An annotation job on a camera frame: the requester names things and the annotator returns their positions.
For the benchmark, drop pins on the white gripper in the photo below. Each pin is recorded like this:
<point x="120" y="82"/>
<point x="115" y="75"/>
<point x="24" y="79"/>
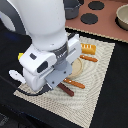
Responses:
<point x="48" y="60"/>

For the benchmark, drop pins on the brown toy sausage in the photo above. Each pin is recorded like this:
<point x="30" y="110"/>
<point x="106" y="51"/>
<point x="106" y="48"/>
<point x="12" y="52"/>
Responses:
<point x="66" y="89"/>

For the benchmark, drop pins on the orange toy bread loaf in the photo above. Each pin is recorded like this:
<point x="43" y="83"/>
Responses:
<point x="88" y="48"/>

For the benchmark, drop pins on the yellow box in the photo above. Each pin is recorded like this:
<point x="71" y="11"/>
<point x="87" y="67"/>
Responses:
<point x="20" y="55"/>

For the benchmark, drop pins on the white fish-shaped toy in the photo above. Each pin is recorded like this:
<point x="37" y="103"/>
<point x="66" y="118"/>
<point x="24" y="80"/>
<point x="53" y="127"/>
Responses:
<point x="17" y="76"/>

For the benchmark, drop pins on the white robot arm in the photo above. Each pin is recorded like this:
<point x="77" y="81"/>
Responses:
<point x="36" y="18"/>

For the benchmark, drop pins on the tan round plate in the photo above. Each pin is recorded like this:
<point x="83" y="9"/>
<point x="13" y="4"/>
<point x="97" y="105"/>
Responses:
<point x="77" y="67"/>

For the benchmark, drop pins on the beige woven placemat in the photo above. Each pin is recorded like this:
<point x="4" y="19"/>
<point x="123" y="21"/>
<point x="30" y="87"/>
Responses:
<point x="80" y="108"/>

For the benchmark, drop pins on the dark grey cooking pot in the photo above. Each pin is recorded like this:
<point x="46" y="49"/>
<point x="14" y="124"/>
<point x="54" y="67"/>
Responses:
<point x="71" y="8"/>

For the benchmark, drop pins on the black stove burner disc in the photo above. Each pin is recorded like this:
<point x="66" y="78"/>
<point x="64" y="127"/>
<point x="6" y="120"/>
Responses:
<point x="89" y="18"/>

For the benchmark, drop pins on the pink stove board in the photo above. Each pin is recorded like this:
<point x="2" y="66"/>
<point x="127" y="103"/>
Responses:
<point x="105" y="26"/>

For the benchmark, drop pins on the beige bowl on stove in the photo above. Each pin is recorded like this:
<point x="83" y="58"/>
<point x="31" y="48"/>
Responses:
<point x="122" y="15"/>

